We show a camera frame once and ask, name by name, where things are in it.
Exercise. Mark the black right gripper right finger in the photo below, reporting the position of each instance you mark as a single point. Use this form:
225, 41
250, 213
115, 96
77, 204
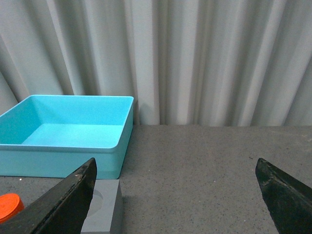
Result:
288, 200

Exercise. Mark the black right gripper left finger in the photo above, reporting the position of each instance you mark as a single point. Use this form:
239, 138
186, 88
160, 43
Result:
61, 210

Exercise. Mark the gray block round hole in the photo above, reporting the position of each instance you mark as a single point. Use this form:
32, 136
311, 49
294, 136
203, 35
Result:
106, 209

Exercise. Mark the orange cylinder part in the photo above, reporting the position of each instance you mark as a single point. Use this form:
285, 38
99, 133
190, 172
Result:
10, 205

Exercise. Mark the light blue plastic box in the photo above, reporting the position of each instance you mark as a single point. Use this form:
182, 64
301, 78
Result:
52, 135

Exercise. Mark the white curtain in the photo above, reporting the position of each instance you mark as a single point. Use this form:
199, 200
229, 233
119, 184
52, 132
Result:
207, 62

